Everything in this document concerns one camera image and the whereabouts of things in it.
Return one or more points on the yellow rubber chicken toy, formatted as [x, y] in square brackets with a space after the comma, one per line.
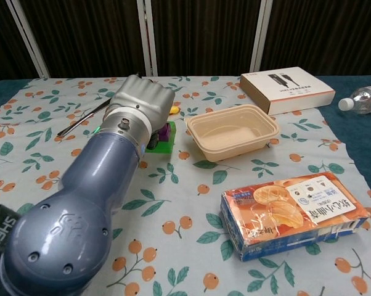
[174, 109]

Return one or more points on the clear plastic water bottle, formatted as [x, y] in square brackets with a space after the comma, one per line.
[364, 98]

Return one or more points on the floral tablecloth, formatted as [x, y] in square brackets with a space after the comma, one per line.
[179, 246]

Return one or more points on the silver table knife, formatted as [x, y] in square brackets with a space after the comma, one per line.
[80, 120]

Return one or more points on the purple toy block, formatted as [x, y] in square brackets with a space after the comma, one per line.
[164, 133]

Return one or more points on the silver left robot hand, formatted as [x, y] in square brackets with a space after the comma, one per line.
[142, 98]

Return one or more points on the beige food container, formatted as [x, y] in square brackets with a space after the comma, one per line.
[231, 132]

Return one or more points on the orange snack box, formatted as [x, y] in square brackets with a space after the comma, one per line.
[290, 216]

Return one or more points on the green toy block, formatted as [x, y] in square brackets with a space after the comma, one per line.
[170, 145]

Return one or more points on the white partition frame post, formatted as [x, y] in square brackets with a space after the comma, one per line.
[31, 40]
[147, 37]
[259, 37]

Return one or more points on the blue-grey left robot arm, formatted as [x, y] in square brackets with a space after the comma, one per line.
[90, 185]

